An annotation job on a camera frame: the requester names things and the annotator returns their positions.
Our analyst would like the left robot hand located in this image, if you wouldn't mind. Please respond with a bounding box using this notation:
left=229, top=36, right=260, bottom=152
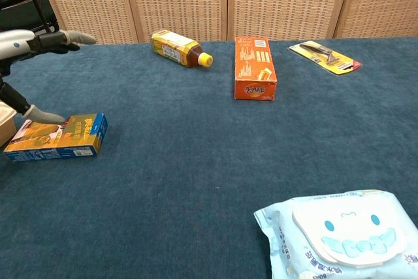
left=0, top=29, right=98, bottom=123

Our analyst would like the small yellow and blue box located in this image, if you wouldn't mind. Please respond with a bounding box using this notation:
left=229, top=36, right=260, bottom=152
left=3, top=112, right=109, bottom=163

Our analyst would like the beige lidded food container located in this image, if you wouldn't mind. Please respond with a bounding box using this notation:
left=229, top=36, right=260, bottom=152
left=0, top=101, right=17, bottom=149

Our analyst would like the long orange carton box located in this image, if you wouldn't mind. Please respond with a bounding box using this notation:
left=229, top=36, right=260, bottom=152
left=233, top=37, right=278, bottom=101

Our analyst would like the black office chair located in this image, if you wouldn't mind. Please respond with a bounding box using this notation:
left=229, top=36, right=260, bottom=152
left=0, top=0, right=59, bottom=37

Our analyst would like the black tripod stand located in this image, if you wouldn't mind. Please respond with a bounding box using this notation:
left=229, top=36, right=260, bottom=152
left=16, top=0, right=59, bottom=35

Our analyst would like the tea bottle with yellow cap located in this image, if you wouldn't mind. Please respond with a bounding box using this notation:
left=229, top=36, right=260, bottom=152
left=149, top=29, right=214, bottom=69

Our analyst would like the teal table cloth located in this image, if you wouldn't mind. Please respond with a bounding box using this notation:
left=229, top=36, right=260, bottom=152
left=0, top=35, right=418, bottom=279

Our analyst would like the razor in yellow blister pack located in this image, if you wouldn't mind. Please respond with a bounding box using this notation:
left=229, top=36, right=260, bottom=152
left=288, top=40, right=364, bottom=76

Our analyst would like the light blue wet wipes pack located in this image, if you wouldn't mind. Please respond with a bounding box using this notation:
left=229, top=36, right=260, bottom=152
left=253, top=189, right=418, bottom=279

